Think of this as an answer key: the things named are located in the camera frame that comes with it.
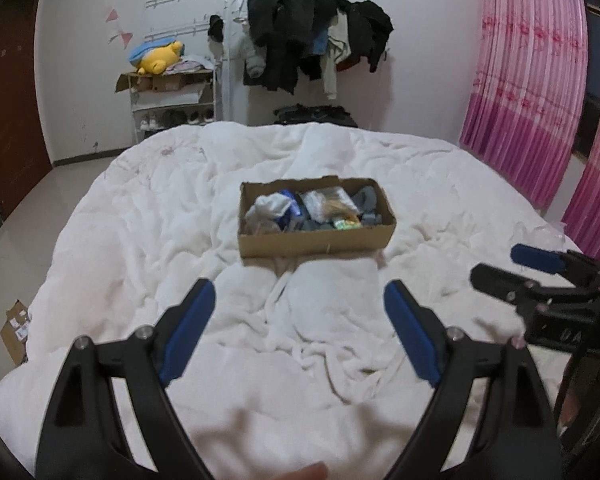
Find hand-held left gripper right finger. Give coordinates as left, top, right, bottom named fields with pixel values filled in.
left=384, top=280, right=563, bottom=480

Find person's left hand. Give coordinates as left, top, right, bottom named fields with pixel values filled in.
left=272, top=462, right=329, bottom=480

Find white hanging garment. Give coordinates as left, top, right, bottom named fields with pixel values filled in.
left=225, top=0, right=268, bottom=126

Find cardboard box with flaps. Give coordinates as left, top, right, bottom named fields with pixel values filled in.
left=114, top=69, right=215, bottom=95

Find folded pink clothes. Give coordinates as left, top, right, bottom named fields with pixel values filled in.
left=165, top=57, right=213, bottom=75

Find black bag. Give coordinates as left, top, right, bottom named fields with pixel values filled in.
left=272, top=103, right=358, bottom=128

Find white sock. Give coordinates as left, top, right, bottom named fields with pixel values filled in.
left=245, top=195, right=293, bottom=234

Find tan bristle brush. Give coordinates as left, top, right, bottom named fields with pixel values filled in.
left=325, top=187, right=361, bottom=216

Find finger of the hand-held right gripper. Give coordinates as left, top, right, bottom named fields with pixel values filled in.
left=511, top=244, right=600, bottom=276
left=470, top=263, right=551, bottom=311

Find pile of dark hanging clothes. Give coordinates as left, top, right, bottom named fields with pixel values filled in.
left=245, top=0, right=395, bottom=101

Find dark shoes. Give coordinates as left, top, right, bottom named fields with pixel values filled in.
left=160, top=107, right=216, bottom=128

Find bag of cotton swabs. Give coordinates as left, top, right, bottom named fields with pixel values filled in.
left=300, top=190, right=331, bottom=221

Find yellow plush toy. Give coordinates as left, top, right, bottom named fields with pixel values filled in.
left=137, top=41, right=185, bottom=77

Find white fluffy blanket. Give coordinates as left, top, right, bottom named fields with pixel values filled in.
left=0, top=121, right=586, bottom=480

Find labelled cardboard box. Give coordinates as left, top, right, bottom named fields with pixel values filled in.
left=0, top=300, right=33, bottom=366

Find crumpled clear plastic bag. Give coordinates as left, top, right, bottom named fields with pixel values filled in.
left=510, top=220, right=581, bottom=257

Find dark window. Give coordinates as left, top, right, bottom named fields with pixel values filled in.
left=572, top=2, right=600, bottom=157

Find white shoe rack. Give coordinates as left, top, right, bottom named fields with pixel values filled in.
left=130, top=57, right=223, bottom=143

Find brown wooden door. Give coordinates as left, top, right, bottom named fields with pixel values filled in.
left=0, top=0, right=53, bottom=221

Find blue packet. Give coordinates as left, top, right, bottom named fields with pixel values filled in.
left=279, top=190, right=304, bottom=231

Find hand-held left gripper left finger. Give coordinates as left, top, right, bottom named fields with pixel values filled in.
left=35, top=278, right=216, bottom=480

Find pink flag bunting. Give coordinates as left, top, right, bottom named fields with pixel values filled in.
left=104, top=7, right=133, bottom=46

